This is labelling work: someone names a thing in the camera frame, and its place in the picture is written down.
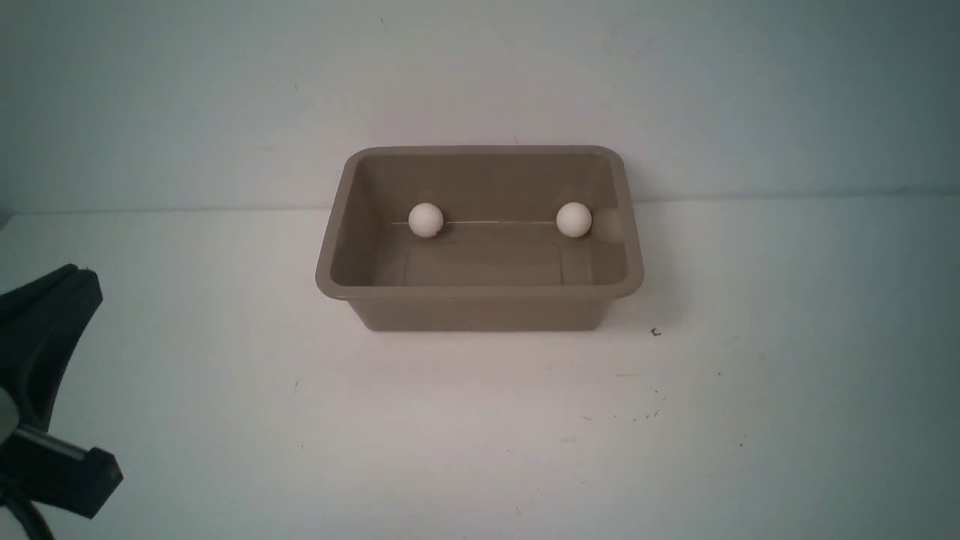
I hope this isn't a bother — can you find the tan plastic storage bin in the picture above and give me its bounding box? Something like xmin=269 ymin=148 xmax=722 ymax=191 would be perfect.
xmin=315 ymin=145 xmax=644 ymax=332

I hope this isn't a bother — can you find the white ping-pong ball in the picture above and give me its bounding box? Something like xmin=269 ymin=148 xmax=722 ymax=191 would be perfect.
xmin=407 ymin=202 xmax=445 ymax=239
xmin=555 ymin=202 xmax=593 ymax=239

